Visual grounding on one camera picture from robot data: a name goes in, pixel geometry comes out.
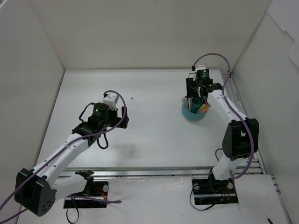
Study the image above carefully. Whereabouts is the yellow slim highlighter pen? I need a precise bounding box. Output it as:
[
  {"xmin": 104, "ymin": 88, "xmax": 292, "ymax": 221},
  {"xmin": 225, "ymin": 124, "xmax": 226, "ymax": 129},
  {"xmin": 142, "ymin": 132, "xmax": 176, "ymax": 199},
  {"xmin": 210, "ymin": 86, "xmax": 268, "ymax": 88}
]
[{"xmin": 188, "ymin": 98, "xmax": 198, "ymax": 113}]

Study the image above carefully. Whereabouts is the orange capped clear highlighter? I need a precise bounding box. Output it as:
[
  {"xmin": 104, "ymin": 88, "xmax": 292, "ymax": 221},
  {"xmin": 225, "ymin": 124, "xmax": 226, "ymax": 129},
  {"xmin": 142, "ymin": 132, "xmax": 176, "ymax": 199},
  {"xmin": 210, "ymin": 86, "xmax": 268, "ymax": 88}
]
[{"xmin": 200, "ymin": 104, "xmax": 211, "ymax": 113}]

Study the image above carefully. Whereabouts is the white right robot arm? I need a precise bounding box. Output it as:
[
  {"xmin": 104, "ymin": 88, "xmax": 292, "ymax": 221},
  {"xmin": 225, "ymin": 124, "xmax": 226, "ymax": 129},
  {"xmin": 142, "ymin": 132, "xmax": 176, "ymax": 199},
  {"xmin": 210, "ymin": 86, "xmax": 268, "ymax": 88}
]
[{"xmin": 186, "ymin": 66, "xmax": 259, "ymax": 192}]

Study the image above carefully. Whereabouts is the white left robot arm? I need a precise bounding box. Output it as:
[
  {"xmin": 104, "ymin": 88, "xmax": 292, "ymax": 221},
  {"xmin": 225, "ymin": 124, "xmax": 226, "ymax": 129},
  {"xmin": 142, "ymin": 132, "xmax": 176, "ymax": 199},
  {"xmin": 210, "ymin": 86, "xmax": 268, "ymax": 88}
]
[{"xmin": 14, "ymin": 103, "xmax": 128, "ymax": 217}]

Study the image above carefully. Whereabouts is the teal round desk organizer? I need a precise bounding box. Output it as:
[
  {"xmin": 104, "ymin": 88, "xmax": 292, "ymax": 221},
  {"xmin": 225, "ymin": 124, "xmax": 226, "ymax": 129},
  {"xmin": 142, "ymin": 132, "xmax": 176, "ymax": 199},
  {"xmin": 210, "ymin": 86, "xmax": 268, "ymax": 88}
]
[{"xmin": 181, "ymin": 98, "xmax": 207, "ymax": 121}]

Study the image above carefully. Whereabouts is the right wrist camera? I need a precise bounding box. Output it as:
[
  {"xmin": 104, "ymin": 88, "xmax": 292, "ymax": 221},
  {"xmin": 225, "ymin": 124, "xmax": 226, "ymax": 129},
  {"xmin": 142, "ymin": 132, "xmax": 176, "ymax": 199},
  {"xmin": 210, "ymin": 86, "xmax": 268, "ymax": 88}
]
[{"xmin": 192, "ymin": 65, "xmax": 206, "ymax": 73}]

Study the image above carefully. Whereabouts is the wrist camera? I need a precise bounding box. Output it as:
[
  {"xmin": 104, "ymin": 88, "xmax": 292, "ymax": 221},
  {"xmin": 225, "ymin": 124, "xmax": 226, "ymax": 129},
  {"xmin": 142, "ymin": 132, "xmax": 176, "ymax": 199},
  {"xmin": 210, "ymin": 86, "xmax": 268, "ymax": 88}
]
[
  {"xmin": 102, "ymin": 92, "xmax": 119, "ymax": 111},
  {"xmin": 192, "ymin": 65, "xmax": 206, "ymax": 73}
]

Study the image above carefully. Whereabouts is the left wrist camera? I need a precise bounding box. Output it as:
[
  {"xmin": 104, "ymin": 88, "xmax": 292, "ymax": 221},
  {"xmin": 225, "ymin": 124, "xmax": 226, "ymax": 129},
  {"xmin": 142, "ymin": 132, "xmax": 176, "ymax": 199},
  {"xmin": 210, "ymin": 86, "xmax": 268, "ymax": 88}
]
[{"xmin": 102, "ymin": 92, "xmax": 119, "ymax": 111}]

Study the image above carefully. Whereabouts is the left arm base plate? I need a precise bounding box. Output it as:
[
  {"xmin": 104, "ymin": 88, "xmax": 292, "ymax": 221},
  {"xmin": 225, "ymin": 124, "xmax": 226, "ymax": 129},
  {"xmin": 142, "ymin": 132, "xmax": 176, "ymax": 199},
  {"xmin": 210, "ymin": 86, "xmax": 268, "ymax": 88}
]
[{"xmin": 63, "ymin": 181, "xmax": 109, "ymax": 209}]

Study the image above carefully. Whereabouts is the aluminium front rail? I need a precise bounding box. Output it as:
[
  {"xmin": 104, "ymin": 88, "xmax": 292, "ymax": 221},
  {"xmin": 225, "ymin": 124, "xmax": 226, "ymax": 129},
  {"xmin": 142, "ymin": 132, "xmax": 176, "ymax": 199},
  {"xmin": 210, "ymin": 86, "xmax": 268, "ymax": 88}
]
[{"xmin": 59, "ymin": 167, "xmax": 263, "ymax": 178}]

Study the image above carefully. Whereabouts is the aluminium rail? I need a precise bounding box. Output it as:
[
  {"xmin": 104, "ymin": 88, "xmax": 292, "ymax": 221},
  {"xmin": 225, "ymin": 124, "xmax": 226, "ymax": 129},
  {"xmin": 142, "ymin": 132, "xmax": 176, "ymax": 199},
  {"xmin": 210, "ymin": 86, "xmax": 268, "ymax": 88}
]
[
  {"xmin": 59, "ymin": 167, "xmax": 263, "ymax": 178},
  {"xmin": 225, "ymin": 78, "xmax": 266, "ymax": 175}
]

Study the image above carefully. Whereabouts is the aluminium right rail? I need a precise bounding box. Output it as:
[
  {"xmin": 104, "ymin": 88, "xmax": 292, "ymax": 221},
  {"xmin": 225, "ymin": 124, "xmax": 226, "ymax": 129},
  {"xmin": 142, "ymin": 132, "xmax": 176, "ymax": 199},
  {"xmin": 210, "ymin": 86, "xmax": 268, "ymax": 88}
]
[{"xmin": 225, "ymin": 78, "xmax": 266, "ymax": 175}]

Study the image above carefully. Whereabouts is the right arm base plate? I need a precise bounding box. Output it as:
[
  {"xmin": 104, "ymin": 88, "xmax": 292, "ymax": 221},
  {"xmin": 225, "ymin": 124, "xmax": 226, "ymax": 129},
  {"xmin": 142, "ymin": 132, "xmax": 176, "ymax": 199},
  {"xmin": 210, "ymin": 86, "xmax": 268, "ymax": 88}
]
[{"xmin": 191, "ymin": 179, "xmax": 239, "ymax": 205}]

